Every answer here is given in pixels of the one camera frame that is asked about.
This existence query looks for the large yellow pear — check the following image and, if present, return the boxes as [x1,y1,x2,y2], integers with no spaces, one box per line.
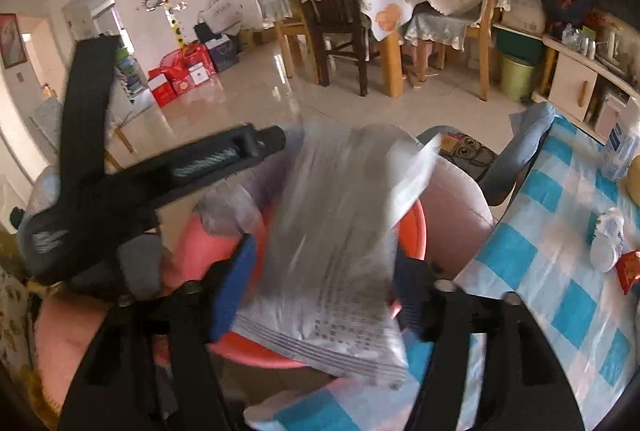
[623,154,640,206]

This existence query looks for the light wooden chair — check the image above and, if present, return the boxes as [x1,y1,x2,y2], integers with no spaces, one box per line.
[401,0,510,102]

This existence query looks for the light wooden dining table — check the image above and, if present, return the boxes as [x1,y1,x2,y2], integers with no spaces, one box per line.
[360,0,416,98]

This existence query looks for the white TV cabinet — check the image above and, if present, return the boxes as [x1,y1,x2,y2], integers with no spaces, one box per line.
[532,34,639,144]

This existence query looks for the white wrapper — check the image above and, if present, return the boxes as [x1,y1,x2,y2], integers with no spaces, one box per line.
[590,208,625,273]

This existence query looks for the silver foil bag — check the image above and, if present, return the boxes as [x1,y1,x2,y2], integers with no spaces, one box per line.
[195,124,440,388]

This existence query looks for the white yogurt bottle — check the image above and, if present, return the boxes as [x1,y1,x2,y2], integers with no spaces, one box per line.
[600,97,639,182]

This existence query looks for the blue checkered tablecloth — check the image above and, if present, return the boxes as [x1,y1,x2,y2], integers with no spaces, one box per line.
[244,117,639,430]

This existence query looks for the red gift boxes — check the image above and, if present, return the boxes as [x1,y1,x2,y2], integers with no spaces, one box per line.
[148,42,217,107]

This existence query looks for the pink plastic basin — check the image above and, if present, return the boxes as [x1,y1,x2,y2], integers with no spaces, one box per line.
[154,197,429,371]

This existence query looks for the red snack packet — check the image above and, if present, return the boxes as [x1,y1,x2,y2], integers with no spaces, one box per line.
[615,250,640,295]

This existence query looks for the green trash bin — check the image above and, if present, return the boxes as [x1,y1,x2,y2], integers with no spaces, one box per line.
[500,54,535,102]

